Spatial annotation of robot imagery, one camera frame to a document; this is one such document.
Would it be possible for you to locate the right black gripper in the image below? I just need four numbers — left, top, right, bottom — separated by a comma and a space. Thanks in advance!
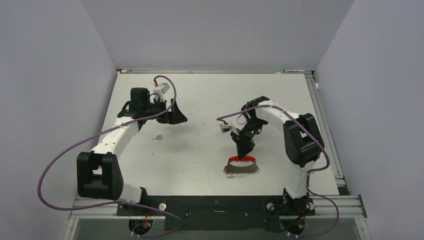
231, 118, 266, 159

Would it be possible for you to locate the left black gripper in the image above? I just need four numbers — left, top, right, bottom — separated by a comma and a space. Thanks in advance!
143, 98, 187, 125

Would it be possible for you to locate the small silver key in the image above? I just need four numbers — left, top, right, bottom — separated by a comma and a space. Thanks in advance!
151, 135, 163, 141

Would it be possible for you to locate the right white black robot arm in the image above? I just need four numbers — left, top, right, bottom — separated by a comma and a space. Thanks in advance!
230, 96, 324, 215

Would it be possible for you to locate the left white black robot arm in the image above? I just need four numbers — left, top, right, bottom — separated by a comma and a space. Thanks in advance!
76, 83, 188, 215

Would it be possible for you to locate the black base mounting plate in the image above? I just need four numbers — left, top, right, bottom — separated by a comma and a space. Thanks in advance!
116, 195, 316, 232

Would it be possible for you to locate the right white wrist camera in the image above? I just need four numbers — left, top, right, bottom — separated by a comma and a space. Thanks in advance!
220, 121, 239, 135

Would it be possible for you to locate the back aluminium rail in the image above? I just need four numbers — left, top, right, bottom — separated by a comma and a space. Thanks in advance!
117, 69, 314, 75

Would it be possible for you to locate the aluminium rail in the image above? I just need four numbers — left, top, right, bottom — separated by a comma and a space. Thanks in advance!
304, 70, 346, 188
68, 195, 367, 220
117, 69, 314, 75

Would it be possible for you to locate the right aluminium rail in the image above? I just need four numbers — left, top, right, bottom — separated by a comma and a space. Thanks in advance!
304, 70, 346, 188

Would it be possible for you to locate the marker pen on rail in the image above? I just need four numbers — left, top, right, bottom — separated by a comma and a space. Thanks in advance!
283, 69, 307, 74

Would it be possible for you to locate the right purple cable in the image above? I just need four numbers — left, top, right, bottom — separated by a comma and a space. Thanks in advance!
216, 104, 340, 239

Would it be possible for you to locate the purple cable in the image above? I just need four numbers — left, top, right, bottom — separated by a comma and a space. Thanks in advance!
216, 104, 340, 239
37, 75, 185, 239

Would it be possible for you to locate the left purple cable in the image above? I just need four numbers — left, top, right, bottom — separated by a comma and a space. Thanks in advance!
37, 75, 185, 239

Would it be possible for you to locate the front aluminium rail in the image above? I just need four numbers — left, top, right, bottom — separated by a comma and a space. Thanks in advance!
68, 195, 367, 220

